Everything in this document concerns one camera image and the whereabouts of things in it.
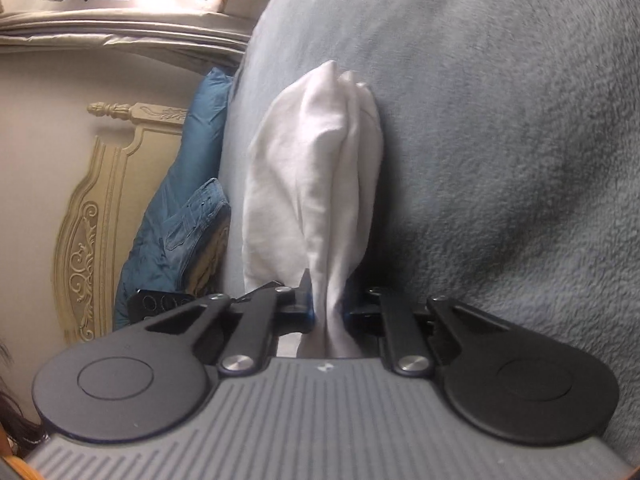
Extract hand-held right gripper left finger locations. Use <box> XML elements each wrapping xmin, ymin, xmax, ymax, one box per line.
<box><xmin>145</xmin><ymin>268</ymin><xmax>317</xmax><ymax>377</ymax></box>

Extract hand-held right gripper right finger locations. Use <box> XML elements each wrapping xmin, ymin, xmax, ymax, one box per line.
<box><xmin>342</xmin><ymin>287</ymin><xmax>507</xmax><ymax>377</ymax></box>

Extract white shirt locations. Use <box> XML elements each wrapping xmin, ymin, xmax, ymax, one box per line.
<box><xmin>241</xmin><ymin>60</ymin><xmax>387</xmax><ymax>359</ymax></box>

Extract folded blue jeans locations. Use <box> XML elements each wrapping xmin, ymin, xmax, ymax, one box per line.
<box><xmin>165</xmin><ymin>178</ymin><xmax>232</xmax><ymax>267</ymax></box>

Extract cream carved headboard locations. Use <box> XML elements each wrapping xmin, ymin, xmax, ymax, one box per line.
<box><xmin>52</xmin><ymin>101</ymin><xmax>192</xmax><ymax>347</ymax></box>

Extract blue pillow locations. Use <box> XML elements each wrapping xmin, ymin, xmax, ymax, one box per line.
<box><xmin>114</xmin><ymin>66</ymin><xmax>237</xmax><ymax>332</ymax></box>

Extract grey bed blanket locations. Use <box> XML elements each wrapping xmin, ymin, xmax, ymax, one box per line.
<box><xmin>215</xmin><ymin>0</ymin><xmax>640</xmax><ymax>461</ymax></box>

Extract grey curtain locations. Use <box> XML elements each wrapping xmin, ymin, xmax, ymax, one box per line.
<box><xmin>0</xmin><ymin>7</ymin><xmax>257</xmax><ymax>67</ymax></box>

